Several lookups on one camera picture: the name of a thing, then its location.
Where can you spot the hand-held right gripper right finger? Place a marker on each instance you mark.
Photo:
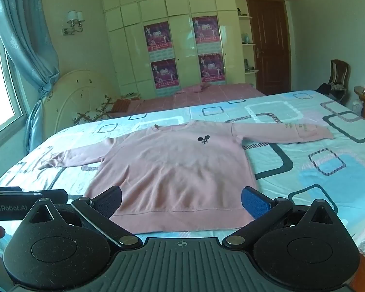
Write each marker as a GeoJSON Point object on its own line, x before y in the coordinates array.
{"type": "Point", "coordinates": [255, 202]}

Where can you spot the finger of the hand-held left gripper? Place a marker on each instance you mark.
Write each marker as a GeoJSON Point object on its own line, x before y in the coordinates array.
{"type": "Point", "coordinates": [56, 196]}

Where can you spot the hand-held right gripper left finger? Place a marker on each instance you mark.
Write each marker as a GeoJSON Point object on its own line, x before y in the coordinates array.
{"type": "Point", "coordinates": [109, 202]}

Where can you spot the pink sweatshirt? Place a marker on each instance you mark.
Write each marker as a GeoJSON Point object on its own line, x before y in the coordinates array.
{"type": "Point", "coordinates": [176, 170]}

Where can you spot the dark clothes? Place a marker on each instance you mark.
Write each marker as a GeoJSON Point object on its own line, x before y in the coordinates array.
{"type": "Point", "coordinates": [328, 89]}

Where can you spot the patterned light blue bed sheet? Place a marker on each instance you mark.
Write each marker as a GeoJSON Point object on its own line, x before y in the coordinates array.
{"type": "Point", "coordinates": [307, 170]}

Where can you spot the patterned white pillow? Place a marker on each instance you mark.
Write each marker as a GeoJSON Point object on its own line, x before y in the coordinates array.
{"type": "Point", "coordinates": [89, 118]}
{"type": "Point", "coordinates": [106, 103]}

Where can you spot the brown pillow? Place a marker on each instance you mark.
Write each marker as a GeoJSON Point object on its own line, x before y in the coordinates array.
{"type": "Point", "coordinates": [126, 105]}

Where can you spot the cream headboard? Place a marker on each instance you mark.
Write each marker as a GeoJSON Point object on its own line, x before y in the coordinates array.
{"type": "Point", "coordinates": [76, 91]}

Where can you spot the stack of books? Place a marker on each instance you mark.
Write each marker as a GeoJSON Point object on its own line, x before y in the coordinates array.
{"type": "Point", "coordinates": [130, 95]}

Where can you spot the pink checked bed sheet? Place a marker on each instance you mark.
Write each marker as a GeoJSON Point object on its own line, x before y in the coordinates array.
{"type": "Point", "coordinates": [225, 95]}

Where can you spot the window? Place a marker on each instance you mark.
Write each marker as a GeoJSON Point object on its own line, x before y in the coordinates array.
{"type": "Point", "coordinates": [0, 82]}

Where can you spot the folded pink cloth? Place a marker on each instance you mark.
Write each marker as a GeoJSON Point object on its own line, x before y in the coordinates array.
{"type": "Point", "coordinates": [194, 88]}

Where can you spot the wooden chair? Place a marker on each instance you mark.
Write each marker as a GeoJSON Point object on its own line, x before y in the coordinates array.
{"type": "Point", "coordinates": [339, 71]}

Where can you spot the brown wooden door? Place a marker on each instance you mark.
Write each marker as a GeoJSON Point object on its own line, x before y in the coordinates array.
{"type": "Point", "coordinates": [269, 45]}

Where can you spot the blue curtain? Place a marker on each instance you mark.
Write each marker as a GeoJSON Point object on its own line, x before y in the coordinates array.
{"type": "Point", "coordinates": [30, 36]}

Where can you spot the teal vase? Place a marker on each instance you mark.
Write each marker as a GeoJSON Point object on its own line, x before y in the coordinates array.
{"type": "Point", "coordinates": [248, 38]}

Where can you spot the cream wardrobe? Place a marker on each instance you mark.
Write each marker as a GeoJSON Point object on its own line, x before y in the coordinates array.
{"type": "Point", "coordinates": [182, 6]}

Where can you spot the pink wall poster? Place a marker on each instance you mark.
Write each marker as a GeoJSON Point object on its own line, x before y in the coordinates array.
{"type": "Point", "coordinates": [165, 73]}
{"type": "Point", "coordinates": [211, 68]}
{"type": "Point", "coordinates": [158, 38]}
{"type": "Point", "coordinates": [206, 33]}

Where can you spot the wall lamp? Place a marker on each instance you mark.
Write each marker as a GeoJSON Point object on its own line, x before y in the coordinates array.
{"type": "Point", "coordinates": [74, 21]}

